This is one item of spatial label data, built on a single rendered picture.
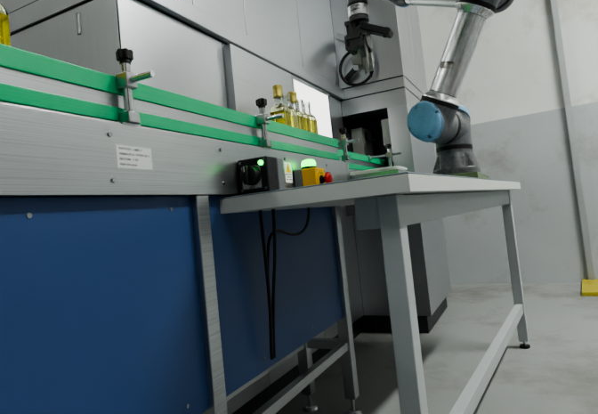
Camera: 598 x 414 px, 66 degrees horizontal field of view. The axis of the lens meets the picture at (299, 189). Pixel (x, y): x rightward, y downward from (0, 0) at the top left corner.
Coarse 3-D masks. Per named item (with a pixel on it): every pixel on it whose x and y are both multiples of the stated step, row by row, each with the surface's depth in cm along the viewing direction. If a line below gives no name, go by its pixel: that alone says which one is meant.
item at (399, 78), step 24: (336, 0) 267; (384, 0) 254; (336, 24) 267; (384, 24) 254; (408, 24) 280; (336, 48) 266; (384, 48) 254; (408, 48) 271; (384, 72) 254; (408, 72) 263; (360, 96) 260; (384, 96) 253; (408, 96) 255
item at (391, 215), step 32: (480, 192) 154; (384, 224) 86; (512, 224) 208; (384, 256) 86; (512, 256) 208; (512, 288) 208; (416, 320) 86; (512, 320) 181; (416, 352) 84; (416, 384) 82; (480, 384) 123
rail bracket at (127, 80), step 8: (120, 56) 79; (128, 56) 79; (120, 64) 79; (128, 64) 79; (128, 72) 78; (144, 72) 77; (152, 72) 77; (120, 80) 78; (128, 80) 78; (136, 80) 78; (120, 88) 79; (128, 88) 79; (136, 88) 80; (128, 96) 79; (128, 104) 79; (120, 112) 78; (128, 112) 78; (136, 112) 79; (120, 120) 78; (128, 120) 78; (136, 120) 79
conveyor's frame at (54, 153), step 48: (0, 144) 58; (48, 144) 64; (96, 144) 72; (144, 144) 81; (192, 144) 93; (240, 144) 109; (0, 192) 58; (48, 192) 64; (96, 192) 71; (144, 192) 80; (192, 192) 91
